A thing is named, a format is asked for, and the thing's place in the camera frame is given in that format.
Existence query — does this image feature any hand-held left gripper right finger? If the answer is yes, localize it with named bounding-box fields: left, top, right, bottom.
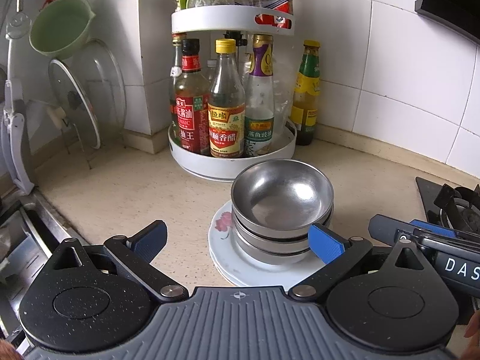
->
left=288, top=223, right=433, bottom=303

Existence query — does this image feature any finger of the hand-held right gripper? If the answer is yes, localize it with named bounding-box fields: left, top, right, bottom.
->
left=368, top=214, right=423, bottom=249
left=409, top=220, right=457, bottom=238

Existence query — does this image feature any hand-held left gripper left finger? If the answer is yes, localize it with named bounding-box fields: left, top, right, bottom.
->
left=44, top=220, right=189, bottom=303

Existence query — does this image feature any black pan support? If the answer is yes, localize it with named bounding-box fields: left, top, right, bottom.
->
left=427, top=184, right=480, bottom=233

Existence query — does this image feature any black gas stove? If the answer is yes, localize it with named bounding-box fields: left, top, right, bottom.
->
left=415, top=177, right=480, bottom=241

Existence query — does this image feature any white two-tier round rack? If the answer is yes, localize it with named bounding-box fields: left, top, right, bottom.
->
left=167, top=2, right=298, bottom=184

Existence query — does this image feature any stainless steel sink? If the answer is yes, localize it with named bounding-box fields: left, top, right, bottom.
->
left=0, top=195, right=76, bottom=338

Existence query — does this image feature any red-cap soy sauce bottle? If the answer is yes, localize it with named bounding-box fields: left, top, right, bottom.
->
left=174, top=38, right=211, bottom=154

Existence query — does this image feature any yellow-cap vinegar bottle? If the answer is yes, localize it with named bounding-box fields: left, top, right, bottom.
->
left=208, top=38, right=246, bottom=158

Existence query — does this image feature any small glass pot lid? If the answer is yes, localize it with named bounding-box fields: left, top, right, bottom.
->
left=48, top=58, right=101, bottom=150

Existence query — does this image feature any large glass pot lid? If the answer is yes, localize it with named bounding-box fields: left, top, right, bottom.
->
left=71, top=38, right=127, bottom=140

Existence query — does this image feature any green yellow label oil bottle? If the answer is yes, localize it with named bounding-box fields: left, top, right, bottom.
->
left=292, top=40, right=322, bottom=146

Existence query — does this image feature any gold-cap purple-label sauce bottle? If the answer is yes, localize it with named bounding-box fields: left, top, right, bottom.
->
left=244, top=34, right=275, bottom=157

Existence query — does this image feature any black range hood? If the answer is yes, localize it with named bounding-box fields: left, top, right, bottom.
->
left=414, top=0, right=480, bottom=44

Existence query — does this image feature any green plastic basin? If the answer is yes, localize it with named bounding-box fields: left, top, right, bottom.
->
left=29, top=0, right=94, bottom=61

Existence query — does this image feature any metal slotted ladle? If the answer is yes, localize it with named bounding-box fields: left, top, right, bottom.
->
left=4, top=0, right=31, bottom=40

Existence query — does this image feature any wire lid rack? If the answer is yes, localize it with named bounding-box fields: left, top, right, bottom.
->
left=49, top=107, right=95, bottom=170

